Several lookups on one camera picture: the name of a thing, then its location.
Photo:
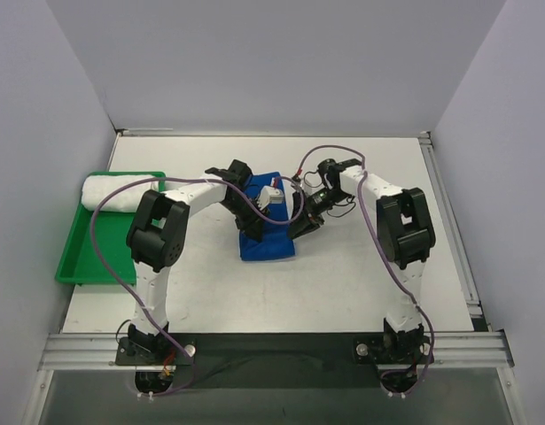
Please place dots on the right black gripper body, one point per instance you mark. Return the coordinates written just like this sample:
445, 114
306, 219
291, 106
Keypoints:
305, 220

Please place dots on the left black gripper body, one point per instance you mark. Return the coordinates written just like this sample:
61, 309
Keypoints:
251, 220

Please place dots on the blue towel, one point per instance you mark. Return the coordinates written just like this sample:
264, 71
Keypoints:
275, 243

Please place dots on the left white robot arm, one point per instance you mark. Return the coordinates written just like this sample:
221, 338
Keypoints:
157, 237

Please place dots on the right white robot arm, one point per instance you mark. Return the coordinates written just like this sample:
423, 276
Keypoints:
401, 227

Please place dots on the green plastic tray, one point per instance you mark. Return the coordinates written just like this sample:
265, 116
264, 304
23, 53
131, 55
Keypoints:
79, 264

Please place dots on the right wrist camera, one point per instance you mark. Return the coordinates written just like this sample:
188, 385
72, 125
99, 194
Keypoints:
300, 179

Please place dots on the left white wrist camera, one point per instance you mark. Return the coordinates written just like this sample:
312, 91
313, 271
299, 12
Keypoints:
270, 196

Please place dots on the aluminium right rail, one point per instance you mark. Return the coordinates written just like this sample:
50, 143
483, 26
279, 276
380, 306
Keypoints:
455, 242

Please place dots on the aluminium rail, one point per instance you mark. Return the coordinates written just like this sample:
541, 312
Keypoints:
455, 242
79, 352

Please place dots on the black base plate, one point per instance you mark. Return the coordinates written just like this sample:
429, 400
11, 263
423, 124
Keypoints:
332, 361

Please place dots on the aluminium front rail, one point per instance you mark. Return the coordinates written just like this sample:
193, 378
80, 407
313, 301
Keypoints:
79, 352

